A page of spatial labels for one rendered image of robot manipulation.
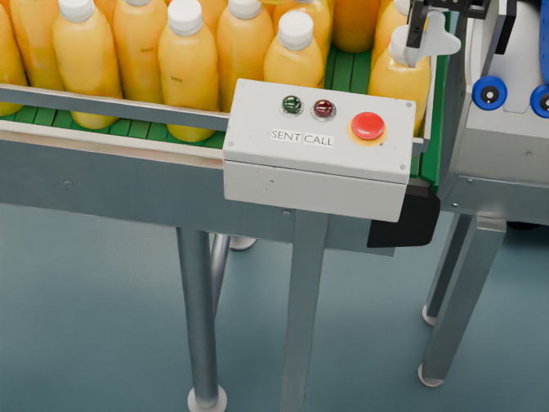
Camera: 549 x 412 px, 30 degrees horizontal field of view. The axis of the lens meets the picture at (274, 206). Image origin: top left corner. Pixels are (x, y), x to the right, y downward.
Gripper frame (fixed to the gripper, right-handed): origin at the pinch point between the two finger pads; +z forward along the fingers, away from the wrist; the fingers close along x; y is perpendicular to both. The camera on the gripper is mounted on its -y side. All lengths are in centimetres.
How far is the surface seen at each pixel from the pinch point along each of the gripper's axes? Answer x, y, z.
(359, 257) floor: 35, 1, 111
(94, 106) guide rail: -4.5, -37.2, 13.9
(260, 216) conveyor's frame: -6.6, -15.8, 31.1
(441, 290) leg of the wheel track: 21, 18, 95
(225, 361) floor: 6, -24, 111
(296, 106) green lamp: -11.6, -11.4, -0.4
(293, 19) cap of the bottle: 0.5, -13.3, -0.8
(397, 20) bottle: 5.5, -1.4, 2.6
